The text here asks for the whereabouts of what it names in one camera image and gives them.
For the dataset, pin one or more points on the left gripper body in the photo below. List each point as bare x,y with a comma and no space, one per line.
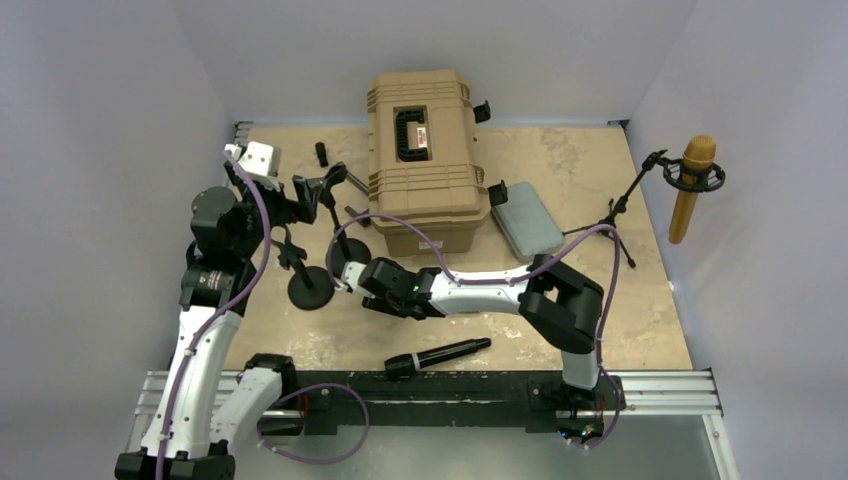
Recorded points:
281,209

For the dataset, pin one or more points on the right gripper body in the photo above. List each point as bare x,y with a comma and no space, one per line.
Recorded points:
387,303

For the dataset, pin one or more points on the black microphone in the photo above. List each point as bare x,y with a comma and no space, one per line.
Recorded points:
409,364

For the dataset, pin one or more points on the black round-base stand front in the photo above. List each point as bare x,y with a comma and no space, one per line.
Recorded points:
309,287

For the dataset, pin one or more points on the tan plastic tool case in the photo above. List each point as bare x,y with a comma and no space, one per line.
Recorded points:
425,184

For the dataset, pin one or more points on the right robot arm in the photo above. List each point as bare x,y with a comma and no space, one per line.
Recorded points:
562,305

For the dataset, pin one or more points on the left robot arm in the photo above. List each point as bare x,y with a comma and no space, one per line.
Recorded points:
189,437

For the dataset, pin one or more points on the gold microphone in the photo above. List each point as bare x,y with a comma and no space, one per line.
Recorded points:
697,164

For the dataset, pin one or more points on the small black clip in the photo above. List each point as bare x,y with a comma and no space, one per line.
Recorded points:
321,154

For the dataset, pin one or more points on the grey zip pouch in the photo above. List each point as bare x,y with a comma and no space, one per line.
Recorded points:
524,220

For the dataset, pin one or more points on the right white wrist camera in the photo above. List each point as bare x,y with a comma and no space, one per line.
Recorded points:
348,279

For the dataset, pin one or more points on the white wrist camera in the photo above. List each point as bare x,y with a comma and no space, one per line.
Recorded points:
260,161
348,279

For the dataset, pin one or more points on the black L-shaped bracket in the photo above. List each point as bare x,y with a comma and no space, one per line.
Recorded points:
357,204

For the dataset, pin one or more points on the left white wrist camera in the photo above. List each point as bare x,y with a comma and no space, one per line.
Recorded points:
260,161

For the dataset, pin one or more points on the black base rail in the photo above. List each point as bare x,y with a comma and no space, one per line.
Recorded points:
534,401

